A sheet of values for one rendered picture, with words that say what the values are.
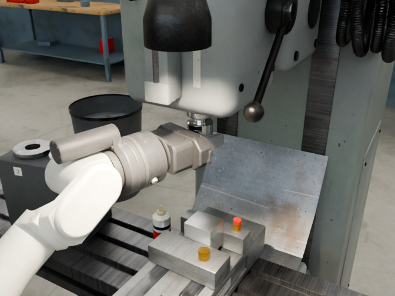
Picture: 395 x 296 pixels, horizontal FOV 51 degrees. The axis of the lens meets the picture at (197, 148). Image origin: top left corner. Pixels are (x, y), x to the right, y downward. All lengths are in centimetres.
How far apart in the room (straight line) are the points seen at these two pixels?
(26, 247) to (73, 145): 14
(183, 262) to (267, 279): 22
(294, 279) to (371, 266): 161
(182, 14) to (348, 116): 68
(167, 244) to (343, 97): 52
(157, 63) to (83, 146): 15
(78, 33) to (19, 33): 137
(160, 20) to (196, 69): 19
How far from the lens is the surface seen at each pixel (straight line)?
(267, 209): 111
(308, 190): 109
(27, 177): 103
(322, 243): 122
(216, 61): 58
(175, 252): 80
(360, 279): 241
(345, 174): 110
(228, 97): 60
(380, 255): 261
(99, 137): 61
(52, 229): 57
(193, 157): 68
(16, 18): 786
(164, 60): 58
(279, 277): 93
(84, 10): 555
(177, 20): 42
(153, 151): 64
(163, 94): 59
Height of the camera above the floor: 154
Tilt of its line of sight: 25 degrees down
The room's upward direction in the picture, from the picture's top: straight up
